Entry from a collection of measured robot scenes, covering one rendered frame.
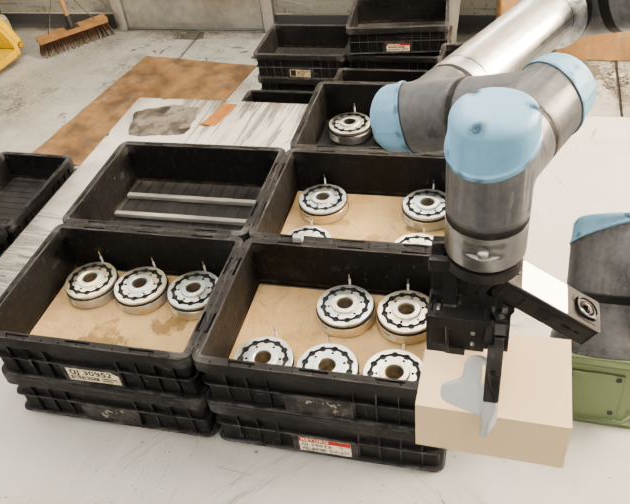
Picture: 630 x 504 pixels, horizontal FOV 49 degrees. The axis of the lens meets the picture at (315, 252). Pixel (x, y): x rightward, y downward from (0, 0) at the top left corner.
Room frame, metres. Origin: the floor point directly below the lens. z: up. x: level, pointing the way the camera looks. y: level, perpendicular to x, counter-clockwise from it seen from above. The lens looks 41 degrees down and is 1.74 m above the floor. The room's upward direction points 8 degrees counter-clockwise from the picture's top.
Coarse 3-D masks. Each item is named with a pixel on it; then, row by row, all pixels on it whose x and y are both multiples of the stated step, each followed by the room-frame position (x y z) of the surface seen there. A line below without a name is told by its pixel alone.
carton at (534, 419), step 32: (480, 352) 0.50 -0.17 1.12; (512, 352) 0.49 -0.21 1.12; (544, 352) 0.49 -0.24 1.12; (512, 384) 0.45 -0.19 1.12; (544, 384) 0.44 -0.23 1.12; (416, 416) 0.44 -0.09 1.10; (448, 416) 0.43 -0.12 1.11; (512, 416) 0.41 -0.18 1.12; (544, 416) 0.40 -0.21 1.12; (448, 448) 0.43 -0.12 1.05; (480, 448) 0.42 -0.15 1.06; (512, 448) 0.40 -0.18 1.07; (544, 448) 0.39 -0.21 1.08
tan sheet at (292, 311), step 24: (264, 288) 0.96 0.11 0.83; (288, 288) 0.95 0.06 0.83; (264, 312) 0.89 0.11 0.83; (288, 312) 0.88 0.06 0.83; (312, 312) 0.88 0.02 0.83; (240, 336) 0.84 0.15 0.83; (288, 336) 0.83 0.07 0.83; (312, 336) 0.82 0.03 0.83; (360, 336) 0.80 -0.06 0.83; (360, 360) 0.75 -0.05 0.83
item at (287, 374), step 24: (264, 240) 0.98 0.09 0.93; (288, 240) 0.97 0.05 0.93; (240, 264) 0.92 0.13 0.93; (216, 312) 0.81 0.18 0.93; (216, 360) 0.71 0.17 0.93; (240, 360) 0.70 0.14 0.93; (312, 384) 0.65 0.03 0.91; (336, 384) 0.64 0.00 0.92; (360, 384) 0.63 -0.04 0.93; (384, 384) 0.62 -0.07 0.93; (408, 384) 0.61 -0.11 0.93
